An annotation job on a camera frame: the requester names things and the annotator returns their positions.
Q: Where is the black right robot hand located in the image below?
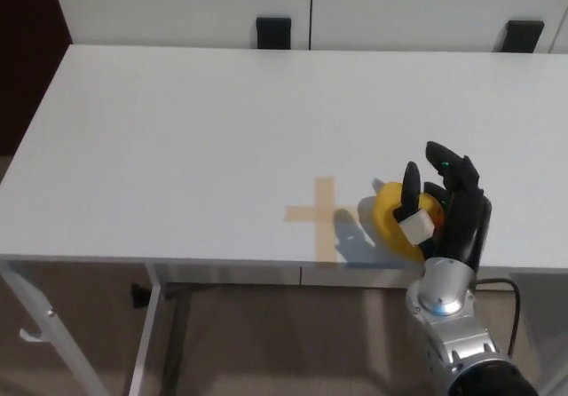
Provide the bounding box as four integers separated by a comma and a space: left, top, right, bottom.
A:
392, 140, 494, 269

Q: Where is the yellow rubber duck toy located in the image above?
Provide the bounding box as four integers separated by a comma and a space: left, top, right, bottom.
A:
371, 181, 446, 264

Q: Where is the white desk apron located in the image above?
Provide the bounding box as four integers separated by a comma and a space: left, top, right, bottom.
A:
148, 262, 427, 289

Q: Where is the white desk leg with hook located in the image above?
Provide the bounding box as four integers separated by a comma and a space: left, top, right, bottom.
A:
0, 260, 107, 396

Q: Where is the long beige tape strip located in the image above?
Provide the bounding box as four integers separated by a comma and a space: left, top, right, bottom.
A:
313, 176, 340, 264

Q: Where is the white cabinet door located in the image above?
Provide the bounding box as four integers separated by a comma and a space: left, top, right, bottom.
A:
310, 0, 568, 55
48, 0, 314, 51

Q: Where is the black floor object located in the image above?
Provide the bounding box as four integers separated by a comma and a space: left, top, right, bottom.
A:
130, 283, 152, 309

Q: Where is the dark maroon panel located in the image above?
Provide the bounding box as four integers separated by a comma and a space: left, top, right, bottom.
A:
0, 0, 75, 157

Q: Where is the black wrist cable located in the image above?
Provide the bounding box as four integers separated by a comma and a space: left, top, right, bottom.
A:
474, 277, 521, 355

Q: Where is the black bracket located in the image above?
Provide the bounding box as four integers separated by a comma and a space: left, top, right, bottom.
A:
256, 15, 293, 51
504, 20, 546, 53

